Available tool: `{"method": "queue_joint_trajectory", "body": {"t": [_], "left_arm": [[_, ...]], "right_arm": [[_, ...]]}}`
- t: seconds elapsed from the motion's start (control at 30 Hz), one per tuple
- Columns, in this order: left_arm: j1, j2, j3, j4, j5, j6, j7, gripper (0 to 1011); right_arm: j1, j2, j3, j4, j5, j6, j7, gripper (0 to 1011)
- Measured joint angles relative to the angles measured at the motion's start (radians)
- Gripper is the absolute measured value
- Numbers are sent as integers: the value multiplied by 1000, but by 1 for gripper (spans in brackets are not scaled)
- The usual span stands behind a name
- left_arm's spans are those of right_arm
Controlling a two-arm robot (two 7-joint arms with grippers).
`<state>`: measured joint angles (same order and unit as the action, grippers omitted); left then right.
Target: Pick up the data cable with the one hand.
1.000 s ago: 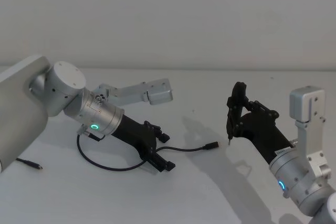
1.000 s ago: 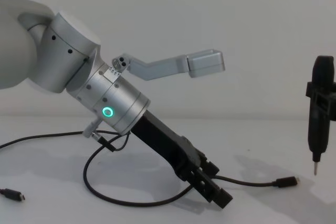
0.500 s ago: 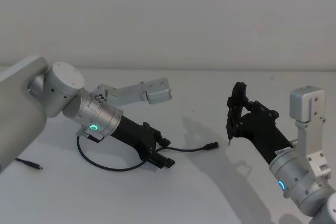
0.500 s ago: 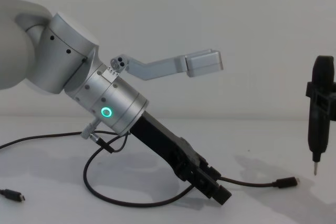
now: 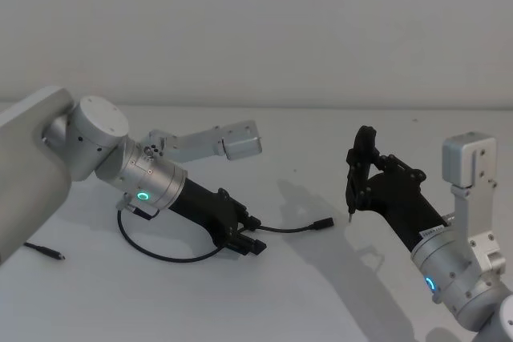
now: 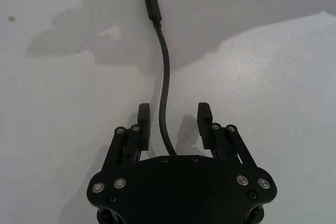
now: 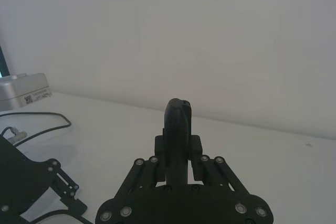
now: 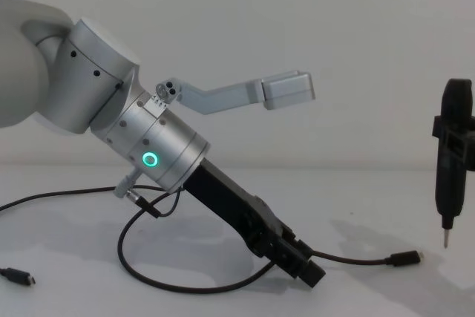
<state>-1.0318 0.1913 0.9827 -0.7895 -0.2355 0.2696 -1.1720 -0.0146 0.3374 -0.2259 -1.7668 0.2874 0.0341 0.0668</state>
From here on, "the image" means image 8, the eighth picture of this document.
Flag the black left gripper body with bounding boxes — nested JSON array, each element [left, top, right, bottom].
[[183, 157, 278, 255]]

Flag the black USB cable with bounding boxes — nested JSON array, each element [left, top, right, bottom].
[[0, 266, 37, 288], [0, 184, 426, 293]]

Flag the black electric screwdriver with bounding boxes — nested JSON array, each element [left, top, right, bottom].
[[436, 78, 475, 250]]

